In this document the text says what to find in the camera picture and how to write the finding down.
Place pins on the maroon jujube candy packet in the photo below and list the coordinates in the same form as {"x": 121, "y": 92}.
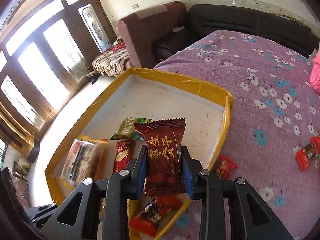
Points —
{"x": 163, "y": 139}

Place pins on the red black candy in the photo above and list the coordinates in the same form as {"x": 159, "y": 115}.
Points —
{"x": 148, "y": 220}
{"x": 306, "y": 154}

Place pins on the white red snack sachet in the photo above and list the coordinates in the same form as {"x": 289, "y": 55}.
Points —
{"x": 82, "y": 160}

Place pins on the green snack packet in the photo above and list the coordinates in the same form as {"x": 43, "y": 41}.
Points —
{"x": 126, "y": 130}

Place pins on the wooden door with glass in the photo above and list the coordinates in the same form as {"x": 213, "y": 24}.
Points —
{"x": 45, "y": 60}

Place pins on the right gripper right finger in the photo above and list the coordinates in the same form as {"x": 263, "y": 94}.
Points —
{"x": 250, "y": 216}

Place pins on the floral blanket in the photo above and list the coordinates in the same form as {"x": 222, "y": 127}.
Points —
{"x": 114, "y": 61}

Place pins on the pink sleeved water bottle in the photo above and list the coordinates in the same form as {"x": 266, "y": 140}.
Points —
{"x": 315, "y": 73}

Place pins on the purple floral tablecloth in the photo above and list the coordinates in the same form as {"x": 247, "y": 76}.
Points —
{"x": 275, "y": 114}

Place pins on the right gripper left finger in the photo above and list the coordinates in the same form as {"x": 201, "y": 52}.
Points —
{"x": 77, "y": 217}

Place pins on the black leather sofa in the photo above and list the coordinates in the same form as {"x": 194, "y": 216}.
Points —
{"x": 203, "y": 19}

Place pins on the maroon armchair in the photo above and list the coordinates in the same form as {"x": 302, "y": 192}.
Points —
{"x": 141, "y": 28}

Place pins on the dark red candy packet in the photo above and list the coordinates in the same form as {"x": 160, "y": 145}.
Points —
{"x": 123, "y": 155}

